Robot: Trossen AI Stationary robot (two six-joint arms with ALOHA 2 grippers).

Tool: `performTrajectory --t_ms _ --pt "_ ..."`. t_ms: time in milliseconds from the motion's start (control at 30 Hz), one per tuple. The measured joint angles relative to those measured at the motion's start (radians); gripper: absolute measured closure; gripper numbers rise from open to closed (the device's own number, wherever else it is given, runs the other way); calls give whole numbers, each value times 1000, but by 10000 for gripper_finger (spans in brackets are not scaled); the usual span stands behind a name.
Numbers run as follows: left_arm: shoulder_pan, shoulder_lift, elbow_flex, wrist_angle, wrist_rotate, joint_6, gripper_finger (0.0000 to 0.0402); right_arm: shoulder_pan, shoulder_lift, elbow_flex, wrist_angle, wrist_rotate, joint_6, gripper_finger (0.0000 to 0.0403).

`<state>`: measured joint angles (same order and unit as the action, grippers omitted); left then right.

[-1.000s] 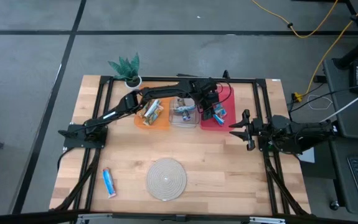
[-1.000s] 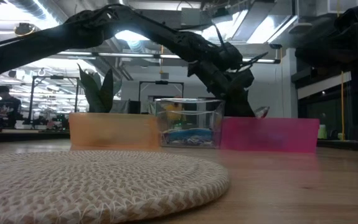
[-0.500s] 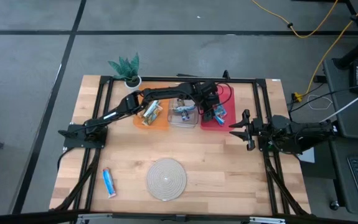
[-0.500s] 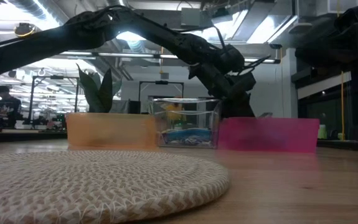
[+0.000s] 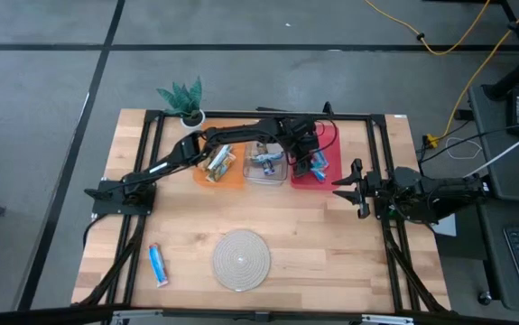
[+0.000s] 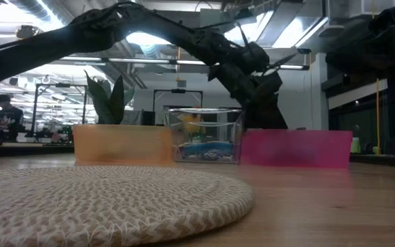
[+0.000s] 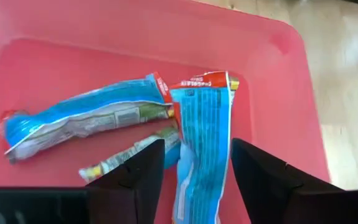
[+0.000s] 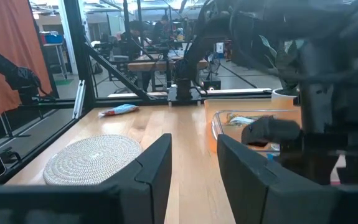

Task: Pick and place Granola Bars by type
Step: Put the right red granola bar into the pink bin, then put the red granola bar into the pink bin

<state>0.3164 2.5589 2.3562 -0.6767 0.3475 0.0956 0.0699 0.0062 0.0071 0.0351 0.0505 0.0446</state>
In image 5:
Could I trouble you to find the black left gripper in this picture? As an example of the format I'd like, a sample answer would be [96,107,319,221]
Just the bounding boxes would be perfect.
[285,115,321,179]

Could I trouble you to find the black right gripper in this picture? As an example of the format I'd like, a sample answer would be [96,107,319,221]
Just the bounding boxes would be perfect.
[332,158,385,220]

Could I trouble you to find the light blue red-ended bar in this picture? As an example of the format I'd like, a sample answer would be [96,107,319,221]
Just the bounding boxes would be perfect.
[309,165,329,183]
[147,242,171,289]

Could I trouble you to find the text-printed granola bar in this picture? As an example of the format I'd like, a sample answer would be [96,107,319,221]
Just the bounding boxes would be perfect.
[311,150,330,169]

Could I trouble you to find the orange granola bar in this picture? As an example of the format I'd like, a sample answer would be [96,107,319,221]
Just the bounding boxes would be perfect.
[204,155,237,184]

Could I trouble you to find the white nutrition-print granola bar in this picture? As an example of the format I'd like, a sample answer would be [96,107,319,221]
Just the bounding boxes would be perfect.
[208,144,234,172]

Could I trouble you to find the pink translucent plastic bin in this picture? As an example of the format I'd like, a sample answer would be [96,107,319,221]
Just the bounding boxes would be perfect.
[289,124,344,191]

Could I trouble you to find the clear plastic bin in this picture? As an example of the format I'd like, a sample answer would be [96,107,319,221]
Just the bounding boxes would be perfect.
[242,140,290,187]

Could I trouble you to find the orange translucent plastic bin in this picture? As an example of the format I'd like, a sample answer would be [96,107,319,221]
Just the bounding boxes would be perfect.
[192,117,247,190]

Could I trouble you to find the round woven beige mat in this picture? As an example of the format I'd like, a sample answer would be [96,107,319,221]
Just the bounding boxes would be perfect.
[211,228,273,293]

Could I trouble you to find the green potted snake plant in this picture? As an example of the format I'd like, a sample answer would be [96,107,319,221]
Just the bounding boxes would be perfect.
[156,75,207,131]

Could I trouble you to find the dark grey desk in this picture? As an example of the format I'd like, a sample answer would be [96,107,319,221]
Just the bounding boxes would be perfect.
[479,200,519,315]
[468,83,519,205]

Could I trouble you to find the black stand legs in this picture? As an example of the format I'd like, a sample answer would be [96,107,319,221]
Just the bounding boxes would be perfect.
[484,0,519,101]

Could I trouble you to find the black aluminium table frame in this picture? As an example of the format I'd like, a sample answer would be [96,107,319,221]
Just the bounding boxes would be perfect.
[0,107,519,325]

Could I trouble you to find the yellow extension cable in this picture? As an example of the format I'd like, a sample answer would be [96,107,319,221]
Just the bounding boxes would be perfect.
[364,0,493,57]
[425,0,519,148]

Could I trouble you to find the thin white cable loop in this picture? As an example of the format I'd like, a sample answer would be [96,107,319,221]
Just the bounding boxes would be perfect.
[445,136,485,161]

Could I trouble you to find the silver aluminium bracket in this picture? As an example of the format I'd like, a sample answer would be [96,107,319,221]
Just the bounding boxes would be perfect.
[361,314,414,325]
[110,310,152,325]

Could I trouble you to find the white straight cable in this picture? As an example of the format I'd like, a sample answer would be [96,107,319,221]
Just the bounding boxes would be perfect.
[463,130,519,179]

